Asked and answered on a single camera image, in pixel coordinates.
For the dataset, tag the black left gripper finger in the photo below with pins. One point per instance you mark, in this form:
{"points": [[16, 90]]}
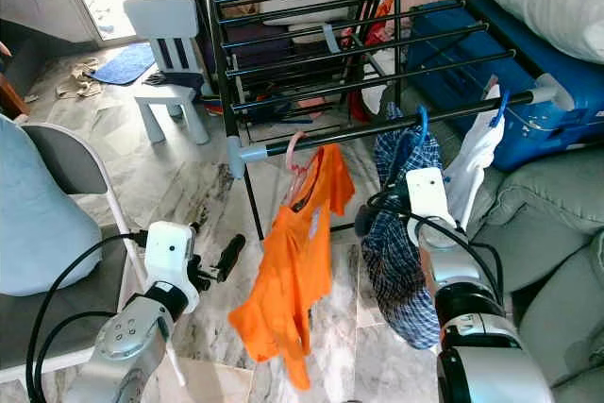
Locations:
{"points": [[225, 257], [234, 264]]}

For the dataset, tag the blue plaid shirt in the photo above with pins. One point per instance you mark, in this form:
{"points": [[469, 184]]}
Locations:
{"points": [[396, 280]]}

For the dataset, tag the blue plastic hanger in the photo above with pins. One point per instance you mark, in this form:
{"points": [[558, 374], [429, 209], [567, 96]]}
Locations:
{"points": [[502, 106], [423, 123]]}

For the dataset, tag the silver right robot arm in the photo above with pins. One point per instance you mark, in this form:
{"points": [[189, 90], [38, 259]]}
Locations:
{"points": [[491, 375]]}

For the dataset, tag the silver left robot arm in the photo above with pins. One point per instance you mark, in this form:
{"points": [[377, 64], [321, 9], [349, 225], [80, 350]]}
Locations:
{"points": [[127, 346]]}

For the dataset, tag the pink hanger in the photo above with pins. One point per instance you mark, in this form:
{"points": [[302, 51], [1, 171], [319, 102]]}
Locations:
{"points": [[291, 150]]}

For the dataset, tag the orange shirt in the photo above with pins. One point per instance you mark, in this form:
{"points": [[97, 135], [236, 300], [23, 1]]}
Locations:
{"points": [[293, 271]]}

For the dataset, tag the black metal drying rack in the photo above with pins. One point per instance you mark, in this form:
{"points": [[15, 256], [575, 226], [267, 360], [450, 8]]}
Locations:
{"points": [[349, 133]]}

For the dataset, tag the white shirt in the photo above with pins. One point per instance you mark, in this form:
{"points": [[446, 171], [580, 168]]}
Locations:
{"points": [[472, 153]]}

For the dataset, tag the grey folding chair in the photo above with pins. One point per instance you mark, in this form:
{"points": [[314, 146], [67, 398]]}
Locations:
{"points": [[57, 318]]}

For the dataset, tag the green leather sofa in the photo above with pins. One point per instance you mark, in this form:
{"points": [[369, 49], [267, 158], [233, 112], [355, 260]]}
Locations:
{"points": [[547, 205]]}

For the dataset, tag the blue storage box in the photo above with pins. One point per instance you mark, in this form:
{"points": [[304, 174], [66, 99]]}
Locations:
{"points": [[472, 54]]}

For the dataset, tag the light blue cushion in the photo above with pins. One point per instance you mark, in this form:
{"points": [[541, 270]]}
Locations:
{"points": [[38, 214]]}

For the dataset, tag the dark folded cloth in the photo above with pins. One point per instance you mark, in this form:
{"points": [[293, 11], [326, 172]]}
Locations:
{"points": [[172, 79]]}

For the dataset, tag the blue floor mat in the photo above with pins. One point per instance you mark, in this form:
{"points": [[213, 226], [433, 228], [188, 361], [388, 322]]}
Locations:
{"points": [[123, 63]]}

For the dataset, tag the beige floor cloth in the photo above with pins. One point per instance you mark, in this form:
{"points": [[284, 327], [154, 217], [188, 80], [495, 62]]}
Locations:
{"points": [[80, 82]]}

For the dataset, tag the white child chair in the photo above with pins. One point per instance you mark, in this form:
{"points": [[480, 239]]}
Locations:
{"points": [[162, 18]]}

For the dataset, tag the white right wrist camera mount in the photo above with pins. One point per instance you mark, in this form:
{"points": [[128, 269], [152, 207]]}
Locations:
{"points": [[427, 193]]}

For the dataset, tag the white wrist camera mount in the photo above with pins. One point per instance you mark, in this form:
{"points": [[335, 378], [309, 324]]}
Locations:
{"points": [[170, 252], [427, 193]]}

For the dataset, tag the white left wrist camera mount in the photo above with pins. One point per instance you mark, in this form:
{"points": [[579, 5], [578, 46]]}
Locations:
{"points": [[170, 252]]}

